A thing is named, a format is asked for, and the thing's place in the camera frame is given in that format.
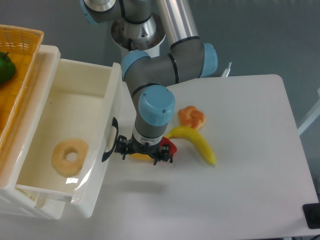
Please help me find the orange woven basket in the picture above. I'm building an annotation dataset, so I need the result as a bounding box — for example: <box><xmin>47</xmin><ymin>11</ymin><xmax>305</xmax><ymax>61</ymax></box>
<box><xmin>0</xmin><ymin>24</ymin><xmax>44</xmax><ymax>149</ymax></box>

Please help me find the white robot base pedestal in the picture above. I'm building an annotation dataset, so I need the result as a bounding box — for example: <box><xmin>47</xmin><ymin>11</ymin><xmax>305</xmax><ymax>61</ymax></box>
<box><xmin>111</xmin><ymin>12</ymin><xmax>166</xmax><ymax>58</ymax></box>

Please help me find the yellow bell pepper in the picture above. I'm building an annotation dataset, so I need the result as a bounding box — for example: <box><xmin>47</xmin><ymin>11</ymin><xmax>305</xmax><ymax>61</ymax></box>
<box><xmin>130</xmin><ymin>153</ymin><xmax>152</xmax><ymax>160</ymax></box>

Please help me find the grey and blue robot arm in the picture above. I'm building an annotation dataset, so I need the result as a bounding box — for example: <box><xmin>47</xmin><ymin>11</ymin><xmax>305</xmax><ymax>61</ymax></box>
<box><xmin>80</xmin><ymin>0</ymin><xmax>218</xmax><ymax>163</ymax></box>

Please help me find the red bell pepper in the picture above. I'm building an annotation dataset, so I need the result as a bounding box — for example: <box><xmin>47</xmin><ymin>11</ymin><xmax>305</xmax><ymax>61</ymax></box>
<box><xmin>159</xmin><ymin>137</ymin><xmax>177</xmax><ymax>163</ymax></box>

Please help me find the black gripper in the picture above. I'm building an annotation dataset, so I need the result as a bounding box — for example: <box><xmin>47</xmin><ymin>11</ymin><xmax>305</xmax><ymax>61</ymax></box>
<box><xmin>114</xmin><ymin>135</ymin><xmax>162</xmax><ymax>165</ymax></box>

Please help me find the white drawer cabinet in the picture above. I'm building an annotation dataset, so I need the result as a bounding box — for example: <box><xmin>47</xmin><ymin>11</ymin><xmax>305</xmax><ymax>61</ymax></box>
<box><xmin>0</xmin><ymin>45</ymin><xmax>65</xmax><ymax>219</ymax></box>

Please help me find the orange knotted bread roll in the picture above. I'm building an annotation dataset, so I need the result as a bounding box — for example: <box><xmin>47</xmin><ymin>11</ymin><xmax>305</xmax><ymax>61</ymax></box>
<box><xmin>177</xmin><ymin>105</ymin><xmax>207</xmax><ymax>130</ymax></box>

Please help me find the white bracket behind table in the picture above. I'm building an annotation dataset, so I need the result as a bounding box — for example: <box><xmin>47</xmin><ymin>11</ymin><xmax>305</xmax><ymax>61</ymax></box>
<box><xmin>221</xmin><ymin>62</ymin><xmax>232</xmax><ymax>78</ymax></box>

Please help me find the green bell pepper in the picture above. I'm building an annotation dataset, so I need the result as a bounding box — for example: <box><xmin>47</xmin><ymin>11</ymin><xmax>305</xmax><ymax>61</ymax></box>
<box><xmin>0</xmin><ymin>51</ymin><xmax>16</xmax><ymax>85</ymax></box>

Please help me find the black device at table edge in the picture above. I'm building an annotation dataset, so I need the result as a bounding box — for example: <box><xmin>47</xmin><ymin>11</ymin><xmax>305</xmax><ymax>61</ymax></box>
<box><xmin>302</xmin><ymin>203</ymin><xmax>320</xmax><ymax>229</ymax></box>

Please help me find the beige donut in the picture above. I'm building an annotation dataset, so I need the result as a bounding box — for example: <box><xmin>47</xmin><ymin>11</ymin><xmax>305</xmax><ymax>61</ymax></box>
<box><xmin>51</xmin><ymin>138</ymin><xmax>89</xmax><ymax>178</ymax></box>

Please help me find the white frame at right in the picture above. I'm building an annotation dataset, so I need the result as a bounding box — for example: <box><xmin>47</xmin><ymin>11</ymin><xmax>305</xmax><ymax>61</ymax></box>
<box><xmin>297</xmin><ymin>88</ymin><xmax>320</xmax><ymax>136</ymax></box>

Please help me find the black top drawer handle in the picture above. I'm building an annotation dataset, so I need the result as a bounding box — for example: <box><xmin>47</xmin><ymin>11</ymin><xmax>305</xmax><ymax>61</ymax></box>
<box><xmin>101</xmin><ymin>117</ymin><xmax>119</xmax><ymax>163</ymax></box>

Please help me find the yellow banana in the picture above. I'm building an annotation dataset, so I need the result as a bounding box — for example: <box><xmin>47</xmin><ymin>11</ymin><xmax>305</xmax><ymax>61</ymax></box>
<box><xmin>165</xmin><ymin>125</ymin><xmax>216</xmax><ymax>167</ymax></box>

